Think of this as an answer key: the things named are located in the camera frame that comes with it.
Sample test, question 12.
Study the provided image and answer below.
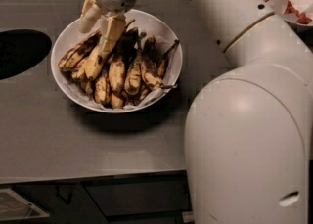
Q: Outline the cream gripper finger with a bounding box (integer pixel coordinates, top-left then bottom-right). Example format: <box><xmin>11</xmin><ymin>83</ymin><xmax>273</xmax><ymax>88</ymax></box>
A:
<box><xmin>99</xmin><ymin>13</ymin><xmax>126</xmax><ymax>58</ymax></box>
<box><xmin>79</xmin><ymin>0</ymin><xmax>107</xmax><ymax>33</ymax></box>

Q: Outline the yellow spotted banana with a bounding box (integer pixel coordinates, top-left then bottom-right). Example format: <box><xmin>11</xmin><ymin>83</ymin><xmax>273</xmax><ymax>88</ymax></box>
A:
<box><xmin>85</xmin><ymin>19</ymin><xmax>135</xmax><ymax>80</ymax></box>

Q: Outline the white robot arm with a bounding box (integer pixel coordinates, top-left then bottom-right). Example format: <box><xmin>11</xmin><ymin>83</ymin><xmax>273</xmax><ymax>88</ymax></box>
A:
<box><xmin>184</xmin><ymin>0</ymin><xmax>313</xmax><ymax>224</ymax></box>

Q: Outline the dark brown banana centre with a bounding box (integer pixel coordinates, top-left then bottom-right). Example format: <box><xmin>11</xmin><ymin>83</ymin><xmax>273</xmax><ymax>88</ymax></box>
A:
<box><xmin>109</xmin><ymin>27</ymin><xmax>139</xmax><ymax>95</ymax></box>

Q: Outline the spotted banana far left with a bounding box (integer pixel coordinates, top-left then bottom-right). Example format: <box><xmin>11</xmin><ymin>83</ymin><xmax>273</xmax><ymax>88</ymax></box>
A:
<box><xmin>58</xmin><ymin>30</ymin><xmax>101</xmax><ymax>71</ymax></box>

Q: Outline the small banana left underneath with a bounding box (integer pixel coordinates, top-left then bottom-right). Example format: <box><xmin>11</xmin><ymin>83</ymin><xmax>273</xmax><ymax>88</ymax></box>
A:
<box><xmin>70</xmin><ymin>59</ymin><xmax>86</xmax><ymax>82</ymax></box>

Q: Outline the spotted banana centre right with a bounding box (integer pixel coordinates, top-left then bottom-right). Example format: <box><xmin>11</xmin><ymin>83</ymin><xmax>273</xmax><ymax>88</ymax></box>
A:
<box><xmin>124</xmin><ymin>49</ymin><xmax>142</xmax><ymax>96</ymax></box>

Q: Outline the dark spotted banana right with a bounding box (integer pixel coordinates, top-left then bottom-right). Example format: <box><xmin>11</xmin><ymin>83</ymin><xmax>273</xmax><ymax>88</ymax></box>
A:
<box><xmin>141</xmin><ymin>36</ymin><xmax>172</xmax><ymax>91</ymax></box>

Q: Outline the spotted banana lower left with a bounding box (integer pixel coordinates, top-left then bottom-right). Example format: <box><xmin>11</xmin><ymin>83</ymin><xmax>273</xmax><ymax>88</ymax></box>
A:
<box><xmin>94</xmin><ymin>57</ymin><xmax>112</xmax><ymax>107</ymax></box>

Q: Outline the small banana far right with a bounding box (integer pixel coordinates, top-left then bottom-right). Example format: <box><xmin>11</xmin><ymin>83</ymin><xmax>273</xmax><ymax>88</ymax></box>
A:
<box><xmin>156</xmin><ymin>39</ymin><xmax>179</xmax><ymax>78</ymax></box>

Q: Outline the small banana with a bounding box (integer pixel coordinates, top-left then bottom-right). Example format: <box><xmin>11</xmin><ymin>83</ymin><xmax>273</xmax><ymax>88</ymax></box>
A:
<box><xmin>111</xmin><ymin>93</ymin><xmax>125</xmax><ymax>109</ymax></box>
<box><xmin>156</xmin><ymin>39</ymin><xmax>179</xmax><ymax>78</ymax></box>

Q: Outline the small banana bottom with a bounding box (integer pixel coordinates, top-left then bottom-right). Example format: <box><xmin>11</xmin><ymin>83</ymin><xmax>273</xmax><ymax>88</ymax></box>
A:
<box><xmin>111</xmin><ymin>93</ymin><xmax>125</xmax><ymax>109</ymax></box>

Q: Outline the dark drawer front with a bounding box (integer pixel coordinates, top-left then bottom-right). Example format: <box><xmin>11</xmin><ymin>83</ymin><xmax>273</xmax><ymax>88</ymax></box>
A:
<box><xmin>84</xmin><ymin>175</ymin><xmax>191</xmax><ymax>217</ymax></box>

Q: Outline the open dishwasher door corner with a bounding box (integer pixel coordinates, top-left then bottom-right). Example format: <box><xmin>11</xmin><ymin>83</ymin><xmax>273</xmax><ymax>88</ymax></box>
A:
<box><xmin>0</xmin><ymin>188</ymin><xmax>50</xmax><ymax>221</ymax></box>

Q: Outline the black cabinet handle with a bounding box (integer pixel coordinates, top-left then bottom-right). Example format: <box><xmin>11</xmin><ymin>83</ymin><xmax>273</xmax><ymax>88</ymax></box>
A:
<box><xmin>55</xmin><ymin>184</ymin><xmax>72</xmax><ymax>205</ymax></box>

